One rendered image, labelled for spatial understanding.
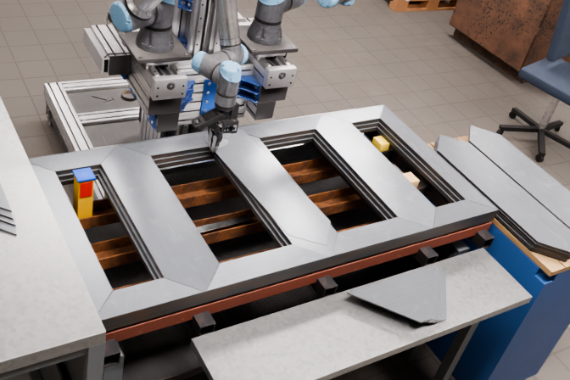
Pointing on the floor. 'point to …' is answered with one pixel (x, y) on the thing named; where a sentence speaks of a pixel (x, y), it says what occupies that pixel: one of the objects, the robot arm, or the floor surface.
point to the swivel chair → (559, 90)
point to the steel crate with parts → (511, 7)
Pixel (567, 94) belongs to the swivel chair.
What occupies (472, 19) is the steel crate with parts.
